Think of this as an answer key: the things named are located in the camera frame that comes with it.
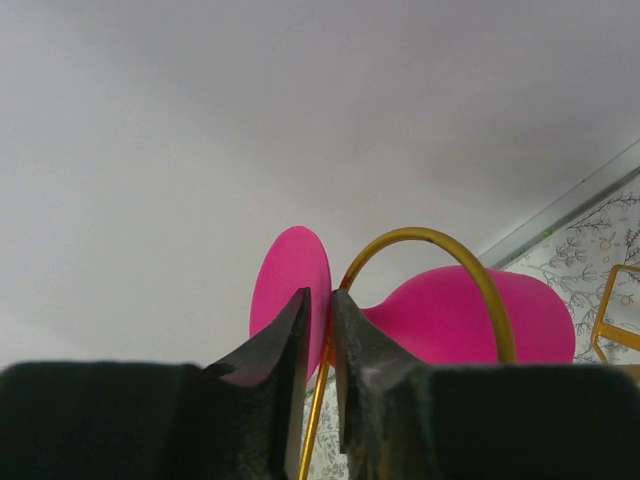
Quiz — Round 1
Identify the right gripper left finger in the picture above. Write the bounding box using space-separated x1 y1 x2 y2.
1 288 311 479

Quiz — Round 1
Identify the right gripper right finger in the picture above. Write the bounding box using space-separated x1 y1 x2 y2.
332 290 639 479

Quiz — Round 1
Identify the magenta wine glass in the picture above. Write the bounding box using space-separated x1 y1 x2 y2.
249 226 576 374

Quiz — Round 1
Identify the gold wire glass rack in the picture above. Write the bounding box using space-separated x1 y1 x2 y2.
303 228 639 479

